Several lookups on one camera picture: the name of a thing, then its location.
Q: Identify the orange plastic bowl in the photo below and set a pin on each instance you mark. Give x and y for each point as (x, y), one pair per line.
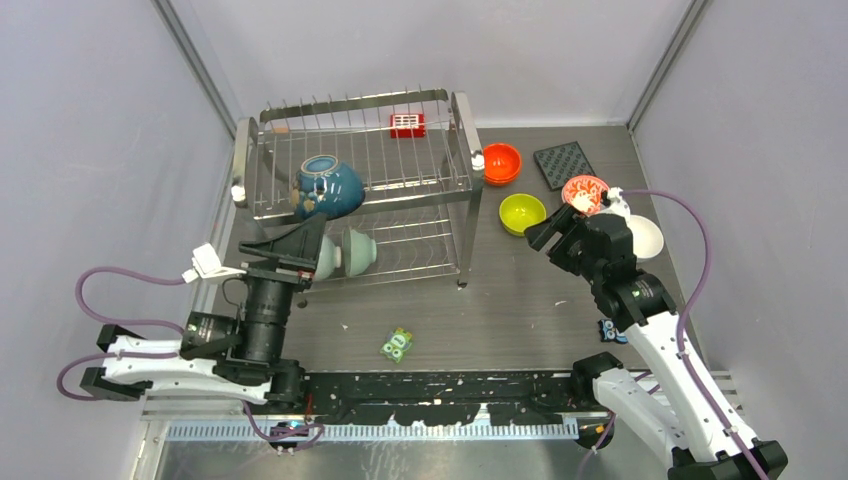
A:
(498, 181)
(502, 160)

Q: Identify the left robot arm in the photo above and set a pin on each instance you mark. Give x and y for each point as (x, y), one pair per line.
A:
(239, 356)

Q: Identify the blue owl puzzle piece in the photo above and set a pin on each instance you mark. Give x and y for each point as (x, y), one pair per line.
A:
(610, 334)

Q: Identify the white plate in rack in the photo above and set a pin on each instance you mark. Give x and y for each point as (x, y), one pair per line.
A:
(329, 260)

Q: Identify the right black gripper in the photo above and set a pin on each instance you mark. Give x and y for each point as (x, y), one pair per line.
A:
(560, 220)

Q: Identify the plain white bowl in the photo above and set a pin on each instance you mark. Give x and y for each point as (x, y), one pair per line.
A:
(648, 239)

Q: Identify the green owl puzzle piece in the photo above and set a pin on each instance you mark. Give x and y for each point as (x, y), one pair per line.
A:
(397, 344)

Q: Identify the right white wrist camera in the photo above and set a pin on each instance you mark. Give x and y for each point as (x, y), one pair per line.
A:
(614, 203)

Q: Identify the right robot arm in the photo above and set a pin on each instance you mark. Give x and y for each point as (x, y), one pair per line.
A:
(696, 433)

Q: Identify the dark grey studded baseplate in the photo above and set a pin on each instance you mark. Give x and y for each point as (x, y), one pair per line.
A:
(561, 163)

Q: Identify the red white toy block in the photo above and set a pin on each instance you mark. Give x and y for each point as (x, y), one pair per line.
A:
(407, 125)

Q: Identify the yellow bowl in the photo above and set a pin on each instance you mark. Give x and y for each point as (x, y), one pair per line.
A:
(519, 211)

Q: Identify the metal two-tier dish rack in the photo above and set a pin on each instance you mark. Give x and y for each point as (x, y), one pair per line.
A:
(423, 195)

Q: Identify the pale green ceramic bowl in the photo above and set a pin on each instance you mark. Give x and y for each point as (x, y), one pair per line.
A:
(359, 252)

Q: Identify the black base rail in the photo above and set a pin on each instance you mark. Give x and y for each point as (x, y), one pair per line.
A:
(435, 398)

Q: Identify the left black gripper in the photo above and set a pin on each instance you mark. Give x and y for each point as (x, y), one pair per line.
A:
(301, 245)

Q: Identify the dark blue ceramic bowl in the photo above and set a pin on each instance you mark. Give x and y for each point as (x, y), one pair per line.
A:
(324, 184)

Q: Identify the white bowl red pattern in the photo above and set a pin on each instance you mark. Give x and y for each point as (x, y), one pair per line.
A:
(584, 193)

